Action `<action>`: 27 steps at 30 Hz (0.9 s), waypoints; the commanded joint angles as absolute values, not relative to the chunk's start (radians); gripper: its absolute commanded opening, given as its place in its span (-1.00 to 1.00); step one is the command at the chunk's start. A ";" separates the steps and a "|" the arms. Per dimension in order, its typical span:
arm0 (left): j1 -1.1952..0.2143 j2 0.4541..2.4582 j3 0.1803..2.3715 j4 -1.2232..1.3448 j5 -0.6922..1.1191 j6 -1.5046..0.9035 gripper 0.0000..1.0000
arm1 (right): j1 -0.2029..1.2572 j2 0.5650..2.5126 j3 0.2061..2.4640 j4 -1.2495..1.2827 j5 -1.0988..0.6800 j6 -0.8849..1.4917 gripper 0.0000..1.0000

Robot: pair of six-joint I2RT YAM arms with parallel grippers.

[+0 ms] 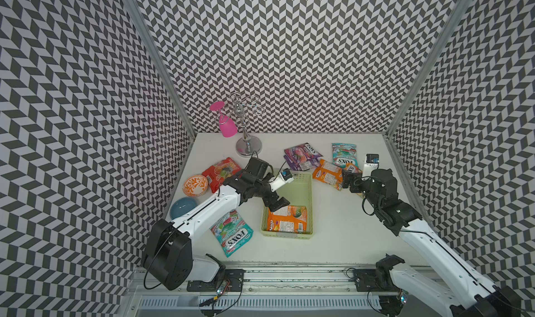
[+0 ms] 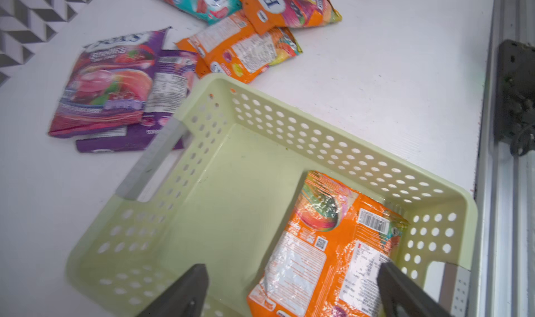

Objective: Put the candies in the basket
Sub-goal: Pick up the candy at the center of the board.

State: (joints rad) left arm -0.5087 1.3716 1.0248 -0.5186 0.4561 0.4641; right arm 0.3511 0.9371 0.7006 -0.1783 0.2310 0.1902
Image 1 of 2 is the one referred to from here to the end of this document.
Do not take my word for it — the teal candy bag back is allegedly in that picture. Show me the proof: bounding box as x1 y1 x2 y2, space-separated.
332 143 358 167

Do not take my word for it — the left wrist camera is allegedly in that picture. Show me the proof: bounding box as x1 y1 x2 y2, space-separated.
269 169 294 192

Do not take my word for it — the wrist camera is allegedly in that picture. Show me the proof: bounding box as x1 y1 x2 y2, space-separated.
269 169 294 192
362 153 380 177

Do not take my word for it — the chrome glass holder stand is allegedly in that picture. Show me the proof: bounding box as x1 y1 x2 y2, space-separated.
231 92 262 158

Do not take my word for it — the aluminium front rail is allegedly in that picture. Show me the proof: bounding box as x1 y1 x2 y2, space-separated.
125 262 449 296

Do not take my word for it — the light green plastic basket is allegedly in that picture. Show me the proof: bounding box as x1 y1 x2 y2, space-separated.
261 172 313 240

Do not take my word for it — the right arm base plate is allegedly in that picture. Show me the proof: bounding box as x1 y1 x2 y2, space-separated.
351 269 400 293

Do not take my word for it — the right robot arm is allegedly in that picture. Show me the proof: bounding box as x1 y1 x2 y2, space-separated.
341 169 521 316

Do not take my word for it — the purple candy bag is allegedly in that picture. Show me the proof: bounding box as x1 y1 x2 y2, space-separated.
284 143 322 171

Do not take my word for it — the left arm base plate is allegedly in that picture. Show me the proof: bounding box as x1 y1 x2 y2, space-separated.
187 269 245 293

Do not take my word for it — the red candy bag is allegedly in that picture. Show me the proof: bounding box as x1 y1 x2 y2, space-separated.
202 158 242 193

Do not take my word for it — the teal candy bag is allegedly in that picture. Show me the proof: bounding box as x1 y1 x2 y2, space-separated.
332 143 358 167
210 210 254 257

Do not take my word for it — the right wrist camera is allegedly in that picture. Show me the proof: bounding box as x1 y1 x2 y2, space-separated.
362 153 380 177

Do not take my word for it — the teal candy bag front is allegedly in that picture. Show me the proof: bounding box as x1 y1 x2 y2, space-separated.
210 210 254 257

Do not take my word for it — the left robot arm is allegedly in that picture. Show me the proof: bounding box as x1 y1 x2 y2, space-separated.
142 158 294 291

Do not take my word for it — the pink orange candy bag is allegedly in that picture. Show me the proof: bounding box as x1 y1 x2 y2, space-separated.
344 163 362 176

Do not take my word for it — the pink plastic wine glass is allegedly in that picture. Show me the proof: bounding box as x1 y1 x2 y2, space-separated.
210 101 238 138

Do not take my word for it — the orange patterned bowl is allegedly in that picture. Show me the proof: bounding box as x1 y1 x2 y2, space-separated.
183 174 209 197

